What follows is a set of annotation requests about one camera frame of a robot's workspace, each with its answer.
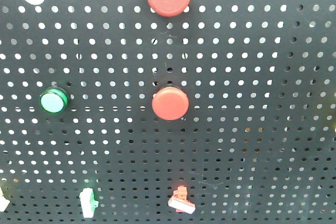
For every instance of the lower red mushroom button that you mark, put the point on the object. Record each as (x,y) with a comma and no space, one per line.
(170,103)

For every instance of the green round push button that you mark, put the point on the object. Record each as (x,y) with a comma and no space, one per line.
(54,100)

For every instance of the black perforated pegboard panel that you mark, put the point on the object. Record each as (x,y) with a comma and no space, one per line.
(256,145)

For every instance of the green white toggle switch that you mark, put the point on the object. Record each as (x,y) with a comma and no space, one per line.
(88,202)

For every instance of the yellow toggle switch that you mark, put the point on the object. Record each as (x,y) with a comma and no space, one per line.
(4,202)

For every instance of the red white toggle switch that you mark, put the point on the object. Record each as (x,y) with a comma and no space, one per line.
(179,201)

